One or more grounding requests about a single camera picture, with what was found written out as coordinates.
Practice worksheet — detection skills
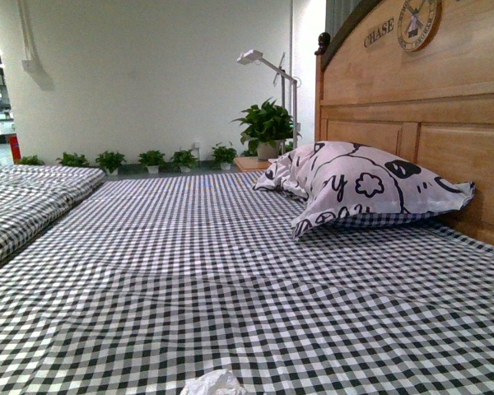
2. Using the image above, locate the small wooden bedside table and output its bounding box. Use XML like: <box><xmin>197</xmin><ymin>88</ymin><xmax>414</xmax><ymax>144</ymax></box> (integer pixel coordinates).
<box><xmin>234</xmin><ymin>156</ymin><xmax>271</xmax><ymax>172</ymax></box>

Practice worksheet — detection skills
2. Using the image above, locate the small potted plant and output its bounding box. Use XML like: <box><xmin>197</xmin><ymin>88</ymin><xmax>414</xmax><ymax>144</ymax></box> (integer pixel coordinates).
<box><xmin>170</xmin><ymin>150</ymin><xmax>198</xmax><ymax>173</ymax></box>
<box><xmin>139</xmin><ymin>150</ymin><xmax>166</xmax><ymax>174</ymax></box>
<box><xmin>96</xmin><ymin>151</ymin><xmax>126</xmax><ymax>175</ymax></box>
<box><xmin>212</xmin><ymin>142</ymin><xmax>237</xmax><ymax>170</ymax></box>
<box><xmin>56</xmin><ymin>152</ymin><xmax>90</xmax><ymax>168</ymax></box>
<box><xmin>16</xmin><ymin>155</ymin><xmax>45</xmax><ymax>165</ymax></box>

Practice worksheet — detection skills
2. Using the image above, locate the large potted green plant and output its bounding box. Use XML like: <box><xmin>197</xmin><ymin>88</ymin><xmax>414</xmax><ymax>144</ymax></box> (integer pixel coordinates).
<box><xmin>234</xmin><ymin>99</ymin><xmax>293</xmax><ymax>160</ymax></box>

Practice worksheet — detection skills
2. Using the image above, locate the white cartoon print pillow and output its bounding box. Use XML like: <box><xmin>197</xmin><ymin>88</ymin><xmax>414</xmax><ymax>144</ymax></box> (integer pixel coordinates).
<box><xmin>254</xmin><ymin>141</ymin><xmax>475</xmax><ymax>238</ymax></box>

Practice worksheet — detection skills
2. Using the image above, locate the black white checkered bed sheet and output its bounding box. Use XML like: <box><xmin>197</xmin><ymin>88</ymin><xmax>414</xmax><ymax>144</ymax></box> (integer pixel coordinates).
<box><xmin>0</xmin><ymin>173</ymin><xmax>494</xmax><ymax>394</ymax></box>

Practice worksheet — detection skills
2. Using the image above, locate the white floor lamp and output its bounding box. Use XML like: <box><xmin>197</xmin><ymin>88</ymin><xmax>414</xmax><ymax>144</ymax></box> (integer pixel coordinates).
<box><xmin>236</xmin><ymin>49</ymin><xmax>299</xmax><ymax>152</ymax></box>

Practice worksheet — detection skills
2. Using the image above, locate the crumpled white paper tissue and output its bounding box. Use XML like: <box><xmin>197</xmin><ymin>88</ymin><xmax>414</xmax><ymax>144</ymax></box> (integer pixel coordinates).
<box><xmin>180</xmin><ymin>369</ymin><xmax>248</xmax><ymax>395</ymax></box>

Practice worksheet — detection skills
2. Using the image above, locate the wooden bed headboard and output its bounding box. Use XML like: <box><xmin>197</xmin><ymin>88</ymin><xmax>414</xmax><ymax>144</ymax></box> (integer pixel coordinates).
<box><xmin>315</xmin><ymin>1</ymin><xmax>494</xmax><ymax>245</ymax></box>

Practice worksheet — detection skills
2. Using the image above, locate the folded checkered quilt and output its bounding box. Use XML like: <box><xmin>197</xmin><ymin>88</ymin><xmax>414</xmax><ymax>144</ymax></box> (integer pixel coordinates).
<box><xmin>0</xmin><ymin>165</ymin><xmax>105</xmax><ymax>262</ymax></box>

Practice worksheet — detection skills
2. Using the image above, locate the white wall cable conduit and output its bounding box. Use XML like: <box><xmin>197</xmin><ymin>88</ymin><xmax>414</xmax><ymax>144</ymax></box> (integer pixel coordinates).
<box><xmin>16</xmin><ymin>0</ymin><xmax>55</xmax><ymax>91</ymax></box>

